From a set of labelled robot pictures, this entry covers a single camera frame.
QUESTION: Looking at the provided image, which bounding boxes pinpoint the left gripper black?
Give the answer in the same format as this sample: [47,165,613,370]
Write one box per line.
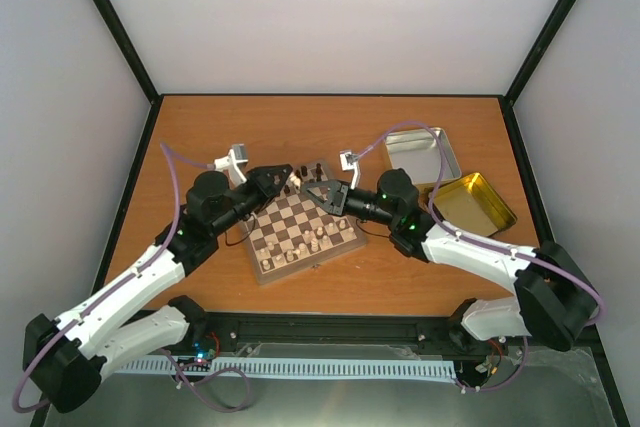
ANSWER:
[212,164,292,236]

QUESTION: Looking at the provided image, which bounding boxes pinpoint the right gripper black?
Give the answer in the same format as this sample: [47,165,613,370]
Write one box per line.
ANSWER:
[299,180,397,228]

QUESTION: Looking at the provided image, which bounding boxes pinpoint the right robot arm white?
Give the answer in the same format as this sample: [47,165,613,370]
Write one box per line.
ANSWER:
[301,169,602,352]

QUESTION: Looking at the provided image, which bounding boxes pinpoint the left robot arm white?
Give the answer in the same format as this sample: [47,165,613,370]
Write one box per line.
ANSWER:
[23,164,293,413]

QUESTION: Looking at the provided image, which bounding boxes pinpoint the dark chess pieces rows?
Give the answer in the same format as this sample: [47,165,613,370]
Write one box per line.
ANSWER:
[283,163,324,195]

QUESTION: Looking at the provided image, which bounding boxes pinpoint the wooden chess board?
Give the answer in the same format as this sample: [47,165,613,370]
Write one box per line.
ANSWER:
[240,183,367,285]

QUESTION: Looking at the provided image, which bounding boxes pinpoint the open silver tin box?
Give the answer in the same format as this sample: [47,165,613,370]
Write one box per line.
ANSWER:
[384,127,462,187]

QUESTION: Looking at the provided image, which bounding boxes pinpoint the gold tin lid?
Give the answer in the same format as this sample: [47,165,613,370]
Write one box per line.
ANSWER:
[434,172,517,237]

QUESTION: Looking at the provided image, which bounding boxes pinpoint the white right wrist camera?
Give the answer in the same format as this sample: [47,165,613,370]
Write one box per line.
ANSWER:
[339,150,361,189]

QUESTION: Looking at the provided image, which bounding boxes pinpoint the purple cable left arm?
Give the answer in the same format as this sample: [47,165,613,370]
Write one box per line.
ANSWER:
[10,142,251,413]

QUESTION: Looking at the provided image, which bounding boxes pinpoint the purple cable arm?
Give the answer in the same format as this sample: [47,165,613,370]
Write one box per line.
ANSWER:
[349,120,606,393]
[10,142,251,413]

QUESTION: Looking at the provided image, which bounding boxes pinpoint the blue cable duct strip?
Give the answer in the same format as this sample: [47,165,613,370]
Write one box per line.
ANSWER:
[117,356,459,382]

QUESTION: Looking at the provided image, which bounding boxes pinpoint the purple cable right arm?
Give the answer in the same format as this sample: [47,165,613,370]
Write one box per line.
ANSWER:
[349,120,606,393]

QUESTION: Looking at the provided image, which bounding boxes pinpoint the black frame post left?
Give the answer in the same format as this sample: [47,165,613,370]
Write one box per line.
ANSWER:
[92,0,159,104]

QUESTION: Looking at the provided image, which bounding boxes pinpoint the black frame post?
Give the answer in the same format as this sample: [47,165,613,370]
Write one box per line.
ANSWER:
[505,0,577,107]
[92,0,159,104]

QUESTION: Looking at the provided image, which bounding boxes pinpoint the black frame post right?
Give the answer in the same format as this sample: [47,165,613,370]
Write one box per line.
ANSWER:
[505,0,577,107]

